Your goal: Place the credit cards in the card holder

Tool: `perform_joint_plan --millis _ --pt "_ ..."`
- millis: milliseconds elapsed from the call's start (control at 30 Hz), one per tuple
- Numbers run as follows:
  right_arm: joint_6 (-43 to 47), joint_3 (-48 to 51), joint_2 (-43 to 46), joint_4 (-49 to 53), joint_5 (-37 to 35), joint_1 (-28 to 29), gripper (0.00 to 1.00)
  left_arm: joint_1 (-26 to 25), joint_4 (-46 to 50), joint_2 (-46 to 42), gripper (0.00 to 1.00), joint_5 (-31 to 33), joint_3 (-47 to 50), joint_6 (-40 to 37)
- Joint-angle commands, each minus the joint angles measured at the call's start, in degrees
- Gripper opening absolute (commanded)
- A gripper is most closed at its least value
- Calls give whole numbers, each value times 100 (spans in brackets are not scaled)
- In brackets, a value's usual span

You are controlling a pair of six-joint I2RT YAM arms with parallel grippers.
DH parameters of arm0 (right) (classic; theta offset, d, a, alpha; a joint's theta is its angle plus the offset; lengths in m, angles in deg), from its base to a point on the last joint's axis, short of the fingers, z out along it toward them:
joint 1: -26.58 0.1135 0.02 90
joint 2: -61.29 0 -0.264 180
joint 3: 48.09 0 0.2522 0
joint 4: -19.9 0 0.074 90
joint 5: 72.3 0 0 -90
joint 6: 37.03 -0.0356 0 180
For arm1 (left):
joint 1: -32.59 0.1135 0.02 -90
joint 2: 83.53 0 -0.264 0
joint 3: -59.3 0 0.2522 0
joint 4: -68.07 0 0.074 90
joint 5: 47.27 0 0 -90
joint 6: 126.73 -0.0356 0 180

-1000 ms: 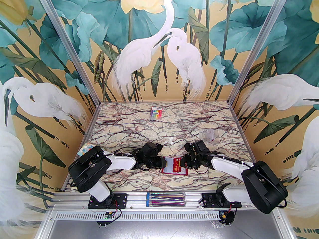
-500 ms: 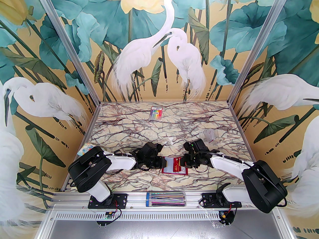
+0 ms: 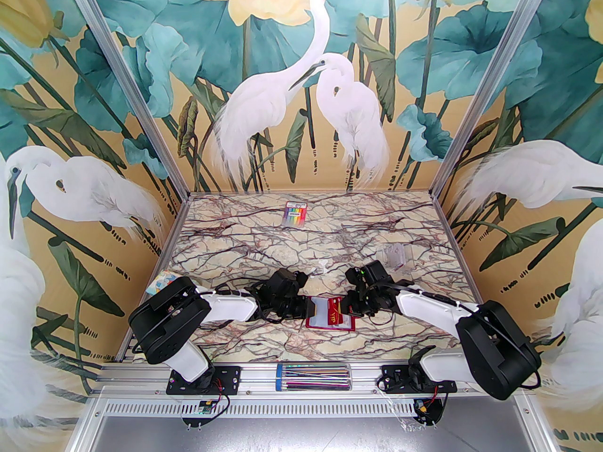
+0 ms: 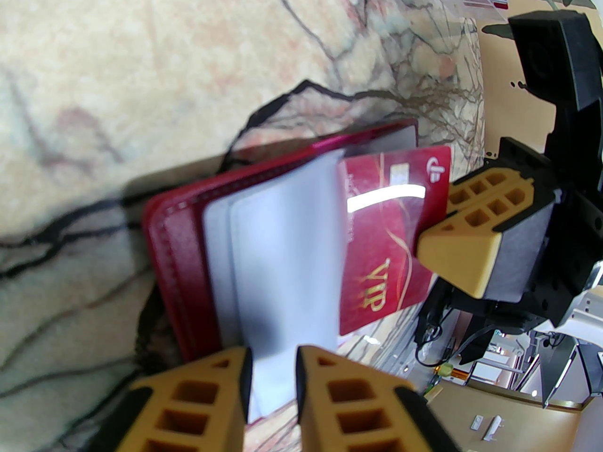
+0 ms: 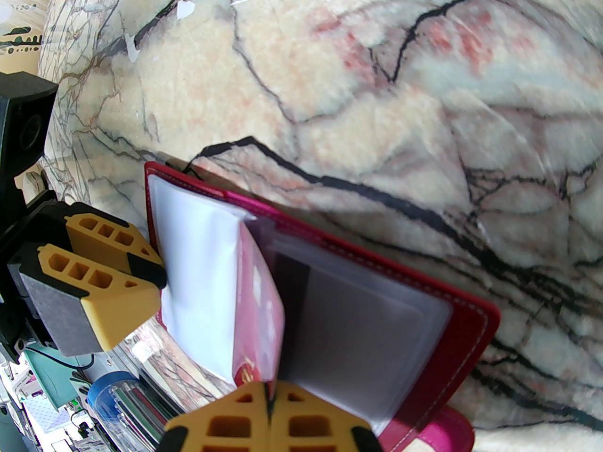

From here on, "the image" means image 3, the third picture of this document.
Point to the red leather card holder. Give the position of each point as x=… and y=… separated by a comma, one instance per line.
x=312, y=325

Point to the clear plastic card box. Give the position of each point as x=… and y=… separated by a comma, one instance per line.
x=395, y=254

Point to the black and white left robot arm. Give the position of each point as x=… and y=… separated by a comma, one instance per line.
x=169, y=327

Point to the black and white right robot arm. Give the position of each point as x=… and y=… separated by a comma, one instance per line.
x=499, y=351

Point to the pack of coloured markers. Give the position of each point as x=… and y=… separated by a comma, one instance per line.
x=295, y=213

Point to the perforated metal strip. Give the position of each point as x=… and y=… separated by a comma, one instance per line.
x=306, y=408

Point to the colourful printed tissue pack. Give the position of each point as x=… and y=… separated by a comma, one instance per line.
x=160, y=280

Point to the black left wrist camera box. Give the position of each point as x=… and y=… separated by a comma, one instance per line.
x=285, y=280

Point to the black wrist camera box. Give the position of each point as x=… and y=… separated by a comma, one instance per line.
x=285, y=280
x=378, y=272

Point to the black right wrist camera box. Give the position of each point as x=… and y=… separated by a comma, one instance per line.
x=378, y=272

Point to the aluminium mounting rail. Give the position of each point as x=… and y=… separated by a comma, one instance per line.
x=367, y=375

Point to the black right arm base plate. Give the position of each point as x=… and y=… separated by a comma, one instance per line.
x=391, y=378

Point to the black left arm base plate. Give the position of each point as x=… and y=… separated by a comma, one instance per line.
x=231, y=377

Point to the aluminium frame post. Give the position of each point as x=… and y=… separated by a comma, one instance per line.
x=127, y=83
x=490, y=83

